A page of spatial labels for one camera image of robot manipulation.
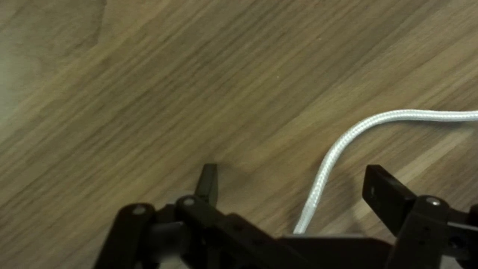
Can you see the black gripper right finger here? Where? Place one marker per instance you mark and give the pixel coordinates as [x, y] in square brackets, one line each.
[422, 229]

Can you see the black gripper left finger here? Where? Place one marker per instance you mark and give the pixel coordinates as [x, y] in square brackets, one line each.
[198, 234]

